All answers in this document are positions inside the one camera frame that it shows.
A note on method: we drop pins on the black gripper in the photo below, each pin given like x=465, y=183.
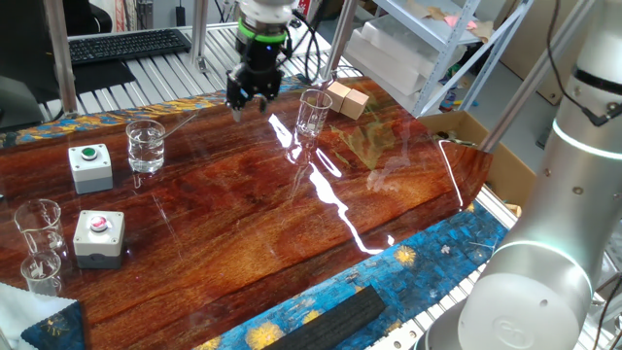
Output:
x=260, y=60

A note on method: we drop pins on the clear glass stirring rod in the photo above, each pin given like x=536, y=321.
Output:
x=177, y=125

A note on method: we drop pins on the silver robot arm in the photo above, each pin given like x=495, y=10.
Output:
x=573, y=204

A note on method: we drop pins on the glass beaker with water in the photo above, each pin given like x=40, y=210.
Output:
x=146, y=148

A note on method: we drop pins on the small empty glass beaker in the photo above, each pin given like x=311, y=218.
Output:
x=41, y=274

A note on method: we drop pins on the light wooden block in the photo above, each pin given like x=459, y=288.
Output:
x=355, y=104
x=337, y=97

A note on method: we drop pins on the red printed box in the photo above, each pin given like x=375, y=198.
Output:
x=304, y=7

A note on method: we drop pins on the black computer keyboard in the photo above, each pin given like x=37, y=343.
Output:
x=126, y=46

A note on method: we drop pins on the glossy wood pattern mat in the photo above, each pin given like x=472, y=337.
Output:
x=243, y=233

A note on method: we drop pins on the white foam box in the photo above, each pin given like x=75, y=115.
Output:
x=389, y=58

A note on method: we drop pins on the black desk pad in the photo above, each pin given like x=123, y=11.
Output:
x=97, y=75

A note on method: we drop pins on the black office chair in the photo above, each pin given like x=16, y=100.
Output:
x=82, y=14

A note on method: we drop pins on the white metal shelf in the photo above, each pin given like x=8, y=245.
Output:
x=447, y=34

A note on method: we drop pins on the dark grey monitor stand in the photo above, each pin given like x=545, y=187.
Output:
x=19, y=102

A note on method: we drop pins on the black computer monitor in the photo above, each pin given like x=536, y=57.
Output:
x=24, y=34

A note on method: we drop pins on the black foam block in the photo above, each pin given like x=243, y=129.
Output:
x=330, y=321

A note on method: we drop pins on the brown cardboard box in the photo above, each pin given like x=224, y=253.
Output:
x=505, y=170

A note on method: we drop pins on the grey plastic crate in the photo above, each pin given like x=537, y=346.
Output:
x=543, y=138

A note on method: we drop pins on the aluminium frame post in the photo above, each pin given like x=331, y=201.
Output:
x=199, y=34
x=60, y=58
x=534, y=78
x=340, y=34

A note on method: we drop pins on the green button switch box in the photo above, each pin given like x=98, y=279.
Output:
x=91, y=167

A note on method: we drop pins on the red button switch box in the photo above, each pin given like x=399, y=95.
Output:
x=99, y=240

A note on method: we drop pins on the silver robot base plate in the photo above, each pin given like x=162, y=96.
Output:
x=403, y=338

